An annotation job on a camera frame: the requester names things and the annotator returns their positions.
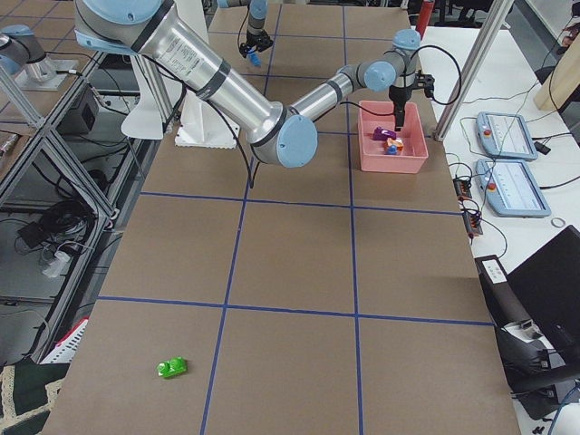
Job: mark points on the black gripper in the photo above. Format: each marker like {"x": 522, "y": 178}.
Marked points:
{"x": 399, "y": 95}
{"x": 255, "y": 45}

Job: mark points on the long blue block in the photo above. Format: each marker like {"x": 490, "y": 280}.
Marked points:
{"x": 254, "y": 59}

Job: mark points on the purple block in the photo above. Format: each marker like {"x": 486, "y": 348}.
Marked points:
{"x": 380, "y": 133}

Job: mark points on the orange block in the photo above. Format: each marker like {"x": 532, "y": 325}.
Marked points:
{"x": 396, "y": 142}

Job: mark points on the green block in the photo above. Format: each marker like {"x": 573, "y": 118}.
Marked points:
{"x": 172, "y": 367}

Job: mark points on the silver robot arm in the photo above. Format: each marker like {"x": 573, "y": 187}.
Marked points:
{"x": 276, "y": 133}
{"x": 255, "y": 17}

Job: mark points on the pink plastic box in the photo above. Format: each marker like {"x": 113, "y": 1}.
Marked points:
{"x": 384, "y": 148}

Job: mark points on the red cylinder bottle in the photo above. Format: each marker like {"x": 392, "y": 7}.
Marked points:
{"x": 424, "y": 16}

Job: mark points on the small circuit board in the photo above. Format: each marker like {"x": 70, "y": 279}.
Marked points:
{"x": 462, "y": 188}

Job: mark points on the far blue teach pendant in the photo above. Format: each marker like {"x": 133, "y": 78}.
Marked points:
{"x": 505, "y": 136}

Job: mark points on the blue teach pendant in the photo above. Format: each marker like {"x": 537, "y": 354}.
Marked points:
{"x": 505, "y": 136}
{"x": 508, "y": 186}

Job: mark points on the white curved sheet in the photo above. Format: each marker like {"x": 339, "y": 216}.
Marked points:
{"x": 145, "y": 120}

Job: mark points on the near blue teach pendant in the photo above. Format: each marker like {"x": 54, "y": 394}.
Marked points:
{"x": 508, "y": 186}

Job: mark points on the black laptop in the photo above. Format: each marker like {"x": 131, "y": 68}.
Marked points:
{"x": 547, "y": 285}

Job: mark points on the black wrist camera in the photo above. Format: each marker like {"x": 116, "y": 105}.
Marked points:
{"x": 424, "y": 82}

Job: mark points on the white pedestal column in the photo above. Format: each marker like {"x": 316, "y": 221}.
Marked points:
{"x": 199, "y": 124}

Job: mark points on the aluminium frame post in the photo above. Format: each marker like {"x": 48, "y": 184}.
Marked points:
{"x": 477, "y": 54}

